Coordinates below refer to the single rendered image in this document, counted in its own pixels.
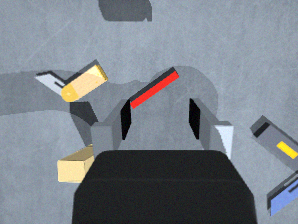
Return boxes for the red flat bar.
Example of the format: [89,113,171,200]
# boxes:
[130,71,179,109]

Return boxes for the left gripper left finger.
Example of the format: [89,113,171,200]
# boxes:
[90,99,131,160]

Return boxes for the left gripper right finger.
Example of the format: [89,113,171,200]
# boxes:
[189,98,234,159]

